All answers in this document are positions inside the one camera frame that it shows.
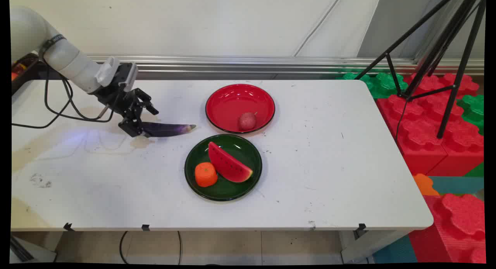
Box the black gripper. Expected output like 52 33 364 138
93 84 159 138

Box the purple toy eggplant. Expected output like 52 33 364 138
142 121 196 138

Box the orange toy fruit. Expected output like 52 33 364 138
195 162 218 188

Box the red round plate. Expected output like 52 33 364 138
205 84 276 135

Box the toy watermelon slice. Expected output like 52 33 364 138
208 141 253 183

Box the small red toy fruit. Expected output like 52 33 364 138
238 112 258 131

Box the dark green round plate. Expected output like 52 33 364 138
184 134 263 202

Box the dark woven basket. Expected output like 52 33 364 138
11 53 40 96

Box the green foam block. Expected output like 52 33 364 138
456 94 485 135
336 71 408 99

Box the white table leg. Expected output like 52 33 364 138
340 229 412 264

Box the large red foam block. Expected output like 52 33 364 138
377 72 485 177

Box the teal foam mat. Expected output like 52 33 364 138
428 176 485 195
372 235 418 264

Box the orange foam piece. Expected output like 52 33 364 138
412 173 441 196

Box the black tripod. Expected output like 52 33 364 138
355 0 487 140

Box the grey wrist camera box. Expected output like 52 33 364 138
116 62 138 92

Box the white vented camera bracket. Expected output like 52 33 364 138
96 57 121 87

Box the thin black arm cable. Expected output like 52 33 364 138
12 78 74 129

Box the thick black gripper cable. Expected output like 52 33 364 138
44 54 115 123

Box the black strap on arm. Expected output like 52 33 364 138
38 35 67 61

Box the black floor cable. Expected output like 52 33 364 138
119 231 183 265

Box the aluminium wall rail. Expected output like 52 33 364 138
85 55 485 76

